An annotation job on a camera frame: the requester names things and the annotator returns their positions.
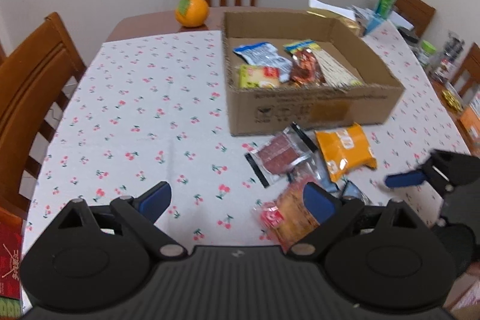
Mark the pile of white papers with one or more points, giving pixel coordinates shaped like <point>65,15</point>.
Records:
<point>401,21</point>

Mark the orange white box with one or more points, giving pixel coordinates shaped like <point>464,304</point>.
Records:
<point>471,127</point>

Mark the small blue carton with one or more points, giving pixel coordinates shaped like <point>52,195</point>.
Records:
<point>373,24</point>

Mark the gold ornament cluster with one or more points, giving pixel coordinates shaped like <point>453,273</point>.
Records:
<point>452,100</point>

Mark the clear rice cracker packet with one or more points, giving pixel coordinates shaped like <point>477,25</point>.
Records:
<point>292,218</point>

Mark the cardboard box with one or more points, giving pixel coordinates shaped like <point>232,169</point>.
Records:
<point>311,110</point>

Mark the red gift box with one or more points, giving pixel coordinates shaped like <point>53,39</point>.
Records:
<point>9,256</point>

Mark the clear jar of pens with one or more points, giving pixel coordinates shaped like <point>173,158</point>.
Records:
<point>448,55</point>

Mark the long yellow fish strip packet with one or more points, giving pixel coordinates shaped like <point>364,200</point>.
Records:
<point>337,72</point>

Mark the dark lidded jar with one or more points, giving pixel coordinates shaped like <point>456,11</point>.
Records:
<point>408,36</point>

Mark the brown orange snack packet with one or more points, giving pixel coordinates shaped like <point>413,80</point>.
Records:
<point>307,67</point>

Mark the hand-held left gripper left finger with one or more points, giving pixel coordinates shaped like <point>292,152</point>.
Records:
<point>155,202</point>

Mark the cherry print tablecloth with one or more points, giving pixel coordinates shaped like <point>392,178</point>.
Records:
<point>150,110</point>

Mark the green box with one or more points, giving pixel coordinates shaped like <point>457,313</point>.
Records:
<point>9,308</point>

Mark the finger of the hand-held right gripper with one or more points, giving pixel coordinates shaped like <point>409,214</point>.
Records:
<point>405,179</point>

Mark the blue white foil packet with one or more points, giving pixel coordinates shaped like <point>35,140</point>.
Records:
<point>258,54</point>

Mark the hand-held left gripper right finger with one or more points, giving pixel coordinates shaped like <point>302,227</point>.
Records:
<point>318,205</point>

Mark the clear red jerky packet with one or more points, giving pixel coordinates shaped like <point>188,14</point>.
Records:
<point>279,155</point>

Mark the yellow cracker packet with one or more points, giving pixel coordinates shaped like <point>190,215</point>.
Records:
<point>258,77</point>

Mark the white paper sheet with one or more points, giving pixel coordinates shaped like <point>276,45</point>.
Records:
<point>326,7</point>

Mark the orange with green leaf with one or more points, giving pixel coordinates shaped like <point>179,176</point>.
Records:
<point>193,10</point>

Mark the green lidded jar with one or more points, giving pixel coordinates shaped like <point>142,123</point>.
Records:
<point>427,52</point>

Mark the small dark snack packet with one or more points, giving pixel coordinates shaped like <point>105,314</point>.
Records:
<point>354,190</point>

